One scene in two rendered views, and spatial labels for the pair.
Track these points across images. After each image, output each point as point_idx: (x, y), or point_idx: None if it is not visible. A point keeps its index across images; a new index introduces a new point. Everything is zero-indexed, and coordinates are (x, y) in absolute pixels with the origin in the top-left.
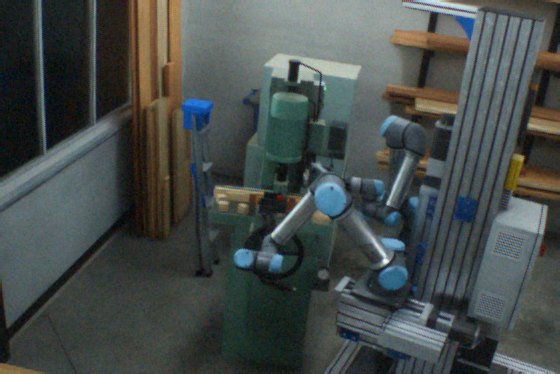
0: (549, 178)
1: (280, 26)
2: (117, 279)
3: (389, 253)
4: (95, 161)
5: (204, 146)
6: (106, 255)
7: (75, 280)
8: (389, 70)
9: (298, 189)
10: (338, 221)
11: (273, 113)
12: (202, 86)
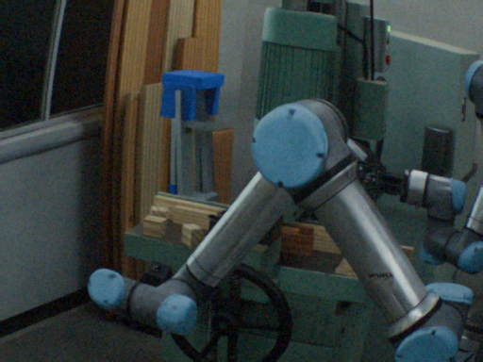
0: None
1: (386, 14)
2: (53, 361)
3: (427, 300)
4: (37, 175)
5: (203, 158)
6: (51, 331)
7: (0, 346)
8: None
9: None
10: (315, 212)
11: (264, 35)
12: None
